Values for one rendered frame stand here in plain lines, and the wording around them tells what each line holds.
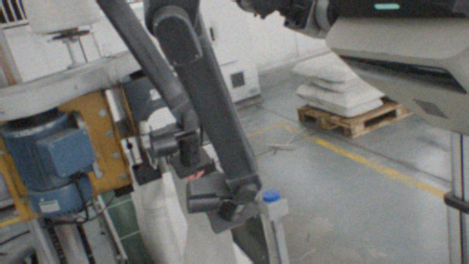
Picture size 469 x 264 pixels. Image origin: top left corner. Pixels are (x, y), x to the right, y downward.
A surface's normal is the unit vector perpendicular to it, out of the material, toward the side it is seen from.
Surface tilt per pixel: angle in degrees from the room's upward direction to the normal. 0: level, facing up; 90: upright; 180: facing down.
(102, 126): 90
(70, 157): 90
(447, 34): 40
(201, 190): 33
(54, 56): 90
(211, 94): 121
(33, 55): 90
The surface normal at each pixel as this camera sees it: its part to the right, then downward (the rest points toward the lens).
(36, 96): 0.60, 0.16
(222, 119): 0.22, 0.74
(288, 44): 0.42, 0.24
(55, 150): 0.76, 0.08
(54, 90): 0.88, -0.01
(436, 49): -0.72, -0.50
